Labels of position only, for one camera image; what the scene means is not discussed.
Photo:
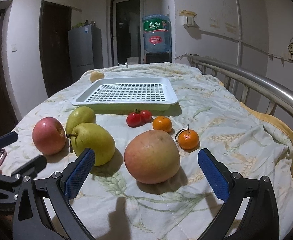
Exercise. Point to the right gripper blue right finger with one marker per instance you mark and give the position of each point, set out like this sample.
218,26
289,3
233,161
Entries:
260,219

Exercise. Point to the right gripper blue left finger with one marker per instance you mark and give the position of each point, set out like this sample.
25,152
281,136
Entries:
31,218

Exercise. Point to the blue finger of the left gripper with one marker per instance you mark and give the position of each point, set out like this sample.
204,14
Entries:
31,168
8,139

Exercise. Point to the red apple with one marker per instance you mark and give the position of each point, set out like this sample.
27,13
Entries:
49,136

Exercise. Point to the green pear with stem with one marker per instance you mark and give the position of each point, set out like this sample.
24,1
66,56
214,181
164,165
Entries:
95,137

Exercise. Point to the orange mandarin with stem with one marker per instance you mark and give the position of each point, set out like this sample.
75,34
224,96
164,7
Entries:
187,138

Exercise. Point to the red cherry tomato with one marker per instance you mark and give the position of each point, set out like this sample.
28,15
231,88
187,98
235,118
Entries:
146,116
134,119

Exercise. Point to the large pinkish yellow apple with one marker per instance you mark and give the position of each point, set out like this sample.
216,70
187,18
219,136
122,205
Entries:
152,157

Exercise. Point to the plain orange mandarin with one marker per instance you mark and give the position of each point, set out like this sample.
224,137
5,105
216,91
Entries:
162,123

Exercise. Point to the bitten peeled apple core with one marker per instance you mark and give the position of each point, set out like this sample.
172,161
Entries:
96,75

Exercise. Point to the white perforated plastic tray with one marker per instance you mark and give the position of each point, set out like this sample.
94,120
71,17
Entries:
128,93

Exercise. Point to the floral bed quilt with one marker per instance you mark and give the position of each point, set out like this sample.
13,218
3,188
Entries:
112,205

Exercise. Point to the grey refrigerator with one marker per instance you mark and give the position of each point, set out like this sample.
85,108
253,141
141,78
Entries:
85,50

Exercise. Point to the dark wooden door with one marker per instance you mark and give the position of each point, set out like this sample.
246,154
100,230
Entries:
54,24

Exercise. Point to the black water dispenser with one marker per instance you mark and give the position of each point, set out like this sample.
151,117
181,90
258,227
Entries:
157,58

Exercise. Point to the blue water jug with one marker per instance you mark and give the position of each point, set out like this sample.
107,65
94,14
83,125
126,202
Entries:
156,34

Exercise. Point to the glass balcony door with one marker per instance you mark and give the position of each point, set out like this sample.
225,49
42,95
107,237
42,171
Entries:
126,31

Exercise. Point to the white light switch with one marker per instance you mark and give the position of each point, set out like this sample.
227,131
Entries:
13,48

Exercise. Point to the stainless steel bed rail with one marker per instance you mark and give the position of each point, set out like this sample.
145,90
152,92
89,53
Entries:
277,94

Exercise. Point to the wall power socket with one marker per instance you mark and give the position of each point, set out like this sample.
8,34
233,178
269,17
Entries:
290,50

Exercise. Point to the small wall shelf box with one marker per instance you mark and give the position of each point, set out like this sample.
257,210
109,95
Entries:
188,18

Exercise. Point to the white wall pipe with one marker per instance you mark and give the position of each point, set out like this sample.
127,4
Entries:
240,34

